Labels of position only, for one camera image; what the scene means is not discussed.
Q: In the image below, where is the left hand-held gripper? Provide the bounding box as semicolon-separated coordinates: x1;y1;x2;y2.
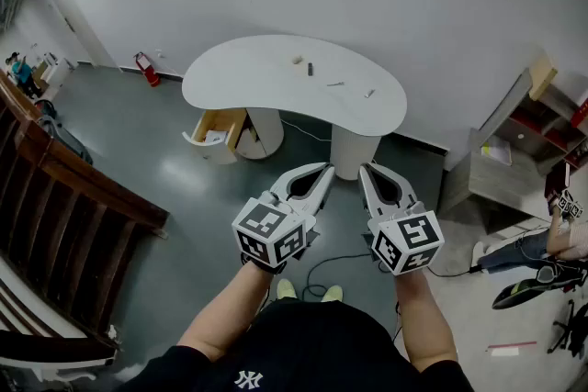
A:
231;162;337;270

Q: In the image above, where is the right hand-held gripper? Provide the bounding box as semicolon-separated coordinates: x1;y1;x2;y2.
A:
358;163;446;276

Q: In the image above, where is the white curved wooden drawer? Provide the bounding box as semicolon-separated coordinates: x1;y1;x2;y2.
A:
182;106;250;165

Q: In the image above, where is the person's left forearm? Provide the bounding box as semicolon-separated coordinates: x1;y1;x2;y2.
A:
176;261;277;362

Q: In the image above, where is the person's right forearm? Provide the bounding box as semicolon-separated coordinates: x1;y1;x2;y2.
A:
393;273;460;375

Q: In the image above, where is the white kidney-shaped table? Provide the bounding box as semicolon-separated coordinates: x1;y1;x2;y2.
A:
181;34;409;182

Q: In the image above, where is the person's left shoe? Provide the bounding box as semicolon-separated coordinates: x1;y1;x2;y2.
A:
277;278;298;301

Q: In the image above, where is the grey shelf cabinet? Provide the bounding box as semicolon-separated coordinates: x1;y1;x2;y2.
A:
438;54;588;218

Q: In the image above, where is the person's black t-shirt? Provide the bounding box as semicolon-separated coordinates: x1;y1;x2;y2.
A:
114;297;475;392

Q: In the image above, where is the black office chair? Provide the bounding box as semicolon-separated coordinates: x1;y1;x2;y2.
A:
491;259;588;359

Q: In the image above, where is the red and white strip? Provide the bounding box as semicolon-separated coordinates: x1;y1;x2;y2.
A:
485;340;538;357

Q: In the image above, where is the red fire extinguisher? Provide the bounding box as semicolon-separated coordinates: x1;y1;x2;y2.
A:
133;51;162;88

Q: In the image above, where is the red box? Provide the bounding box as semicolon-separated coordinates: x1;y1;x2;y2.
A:
569;99;588;130

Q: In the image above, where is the wooden curved staircase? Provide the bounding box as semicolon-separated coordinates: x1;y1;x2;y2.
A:
0;68;170;353

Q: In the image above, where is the grey floor cleaning machine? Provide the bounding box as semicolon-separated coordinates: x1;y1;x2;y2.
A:
35;99;95;167

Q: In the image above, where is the stack of cardboard boxes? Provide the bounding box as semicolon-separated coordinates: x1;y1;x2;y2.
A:
30;52;75;102

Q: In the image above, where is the white door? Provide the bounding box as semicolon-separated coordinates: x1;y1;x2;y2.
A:
44;0;121;71

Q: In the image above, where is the white thin cable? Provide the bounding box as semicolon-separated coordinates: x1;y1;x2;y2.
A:
279;118;333;144

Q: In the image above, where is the black floor cable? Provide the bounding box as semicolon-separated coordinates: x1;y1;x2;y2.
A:
305;254;391;297

